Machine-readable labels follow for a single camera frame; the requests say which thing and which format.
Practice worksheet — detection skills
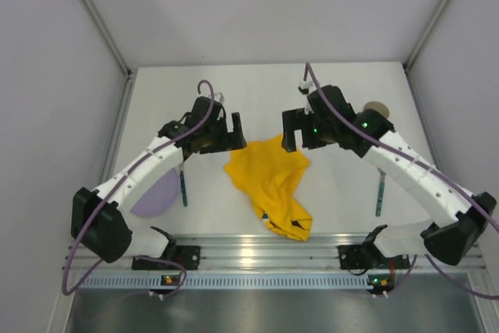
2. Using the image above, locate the yellow Pikachu cloth placemat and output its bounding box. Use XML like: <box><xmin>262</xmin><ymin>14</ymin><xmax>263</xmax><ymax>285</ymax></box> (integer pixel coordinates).
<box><xmin>224</xmin><ymin>134</ymin><xmax>313</xmax><ymax>242</ymax></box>

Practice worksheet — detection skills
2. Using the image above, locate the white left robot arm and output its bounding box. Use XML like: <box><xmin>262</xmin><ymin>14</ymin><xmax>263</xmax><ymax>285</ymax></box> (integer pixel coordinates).
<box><xmin>71</xmin><ymin>97</ymin><xmax>246</xmax><ymax>264</ymax></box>

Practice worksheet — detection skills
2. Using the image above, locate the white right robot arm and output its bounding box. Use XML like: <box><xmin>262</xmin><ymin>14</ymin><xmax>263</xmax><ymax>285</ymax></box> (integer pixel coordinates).
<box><xmin>281</xmin><ymin>82</ymin><xmax>497</xmax><ymax>266</ymax></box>

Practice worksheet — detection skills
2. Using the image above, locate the beige paper cup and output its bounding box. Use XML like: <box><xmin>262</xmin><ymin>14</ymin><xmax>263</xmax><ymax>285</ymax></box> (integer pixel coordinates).
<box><xmin>363</xmin><ymin>101</ymin><xmax>390</xmax><ymax>119</ymax></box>

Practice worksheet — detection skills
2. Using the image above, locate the lilac plastic plate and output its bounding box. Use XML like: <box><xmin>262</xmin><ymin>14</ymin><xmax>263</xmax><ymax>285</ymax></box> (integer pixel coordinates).
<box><xmin>131</xmin><ymin>168</ymin><xmax>180</xmax><ymax>218</ymax></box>

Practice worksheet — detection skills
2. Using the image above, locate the fork with green handle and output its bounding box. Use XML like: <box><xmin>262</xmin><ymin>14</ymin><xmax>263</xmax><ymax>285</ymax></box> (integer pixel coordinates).
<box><xmin>179</xmin><ymin>163</ymin><xmax>188</xmax><ymax>207</ymax></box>

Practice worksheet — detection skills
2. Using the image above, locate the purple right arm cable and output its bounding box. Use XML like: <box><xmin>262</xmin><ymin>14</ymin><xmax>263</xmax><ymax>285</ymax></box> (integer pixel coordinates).
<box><xmin>303</xmin><ymin>62</ymin><xmax>499</xmax><ymax>301</ymax></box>

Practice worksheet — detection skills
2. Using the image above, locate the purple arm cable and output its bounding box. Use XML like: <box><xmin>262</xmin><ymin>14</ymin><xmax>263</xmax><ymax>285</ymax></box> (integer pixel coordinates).
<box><xmin>303</xmin><ymin>62</ymin><xmax>499</xmax><ymax>301</ymax></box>
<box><xmin>62</xmin><ymin>79</ymin><xmax>216</xmax><ymax>297</ymax></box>

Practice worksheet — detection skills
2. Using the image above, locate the spoon with green handle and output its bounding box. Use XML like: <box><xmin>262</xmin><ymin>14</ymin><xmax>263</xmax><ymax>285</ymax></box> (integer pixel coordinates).
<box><xmin>375</xmin><ymin>168</ymin><xmax>386</xmax><ymax>218</ymax></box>

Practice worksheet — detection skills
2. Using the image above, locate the right aluminium corner post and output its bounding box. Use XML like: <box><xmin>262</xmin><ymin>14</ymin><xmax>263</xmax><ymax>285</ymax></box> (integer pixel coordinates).
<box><xmin>402</xmin><ymin>0</ymin><xmax>453</xmax><ymax>74</ymax></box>

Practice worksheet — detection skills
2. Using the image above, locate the aluminium corner post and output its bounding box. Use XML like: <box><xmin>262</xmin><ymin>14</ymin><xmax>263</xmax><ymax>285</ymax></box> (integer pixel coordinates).
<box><xmin>79</xmin><ymin>0</ymin><xmax>132</xmax><ymax>76</ymax></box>
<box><xmin>402</xmin><ymin>0</ymin><xmax>453</xmax><ymax>74</ymax></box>

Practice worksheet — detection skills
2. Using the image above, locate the aluminium rail frame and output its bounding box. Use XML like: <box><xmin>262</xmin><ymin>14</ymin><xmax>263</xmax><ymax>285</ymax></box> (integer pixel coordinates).
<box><xmin>71</xmin><ymin>234</ymin><xmax>487</xmax><ymax>273</ymax></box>

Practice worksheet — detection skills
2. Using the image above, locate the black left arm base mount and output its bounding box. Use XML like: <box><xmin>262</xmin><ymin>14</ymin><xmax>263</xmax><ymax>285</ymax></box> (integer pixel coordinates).
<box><xmin>132</xmin><ymin>245</ymin><xmax>201</xmax><ymax>271</ymax></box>

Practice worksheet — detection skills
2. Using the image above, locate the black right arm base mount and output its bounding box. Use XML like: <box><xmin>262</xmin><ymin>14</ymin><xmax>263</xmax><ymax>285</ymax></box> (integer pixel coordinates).
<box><xmin>338</xmin><ymin>245</ymin><xmax>410</xmax><ymax>275</ymax></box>

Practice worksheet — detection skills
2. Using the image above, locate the left aluminium corner post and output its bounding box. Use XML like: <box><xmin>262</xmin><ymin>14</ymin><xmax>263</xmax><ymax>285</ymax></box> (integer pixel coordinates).
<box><xmin>79</xmin><ymin>0</ymin><xmax>132</xmax><ymax>76</ymax></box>

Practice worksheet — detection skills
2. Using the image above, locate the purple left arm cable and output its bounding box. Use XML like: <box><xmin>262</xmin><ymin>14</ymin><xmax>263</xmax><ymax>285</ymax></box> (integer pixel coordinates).
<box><xmin>62</xmin><ymin>79</ymin><xmax>216</xmax><ymax>297</ymax></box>

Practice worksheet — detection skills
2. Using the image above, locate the grey slotted cable duct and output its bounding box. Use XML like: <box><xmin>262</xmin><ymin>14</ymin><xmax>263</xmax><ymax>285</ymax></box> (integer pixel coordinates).
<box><xmin>81</xmin><ymin>272</ymin><xmax>393</xmax><ymax>292</ymax></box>

